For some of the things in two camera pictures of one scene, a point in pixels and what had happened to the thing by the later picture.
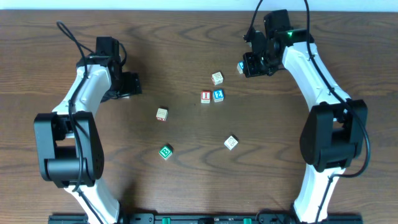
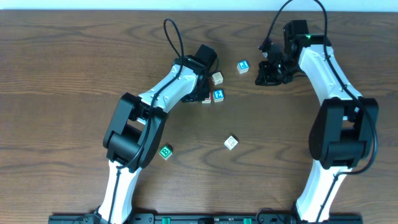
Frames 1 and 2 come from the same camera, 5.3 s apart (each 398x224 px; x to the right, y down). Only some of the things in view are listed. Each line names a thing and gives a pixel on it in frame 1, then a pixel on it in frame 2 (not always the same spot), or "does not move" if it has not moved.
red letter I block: [206, 96] does not move
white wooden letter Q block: [231, 142] does not move
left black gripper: [133, 86] -> [195, 98]
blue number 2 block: [218, 95] does not move
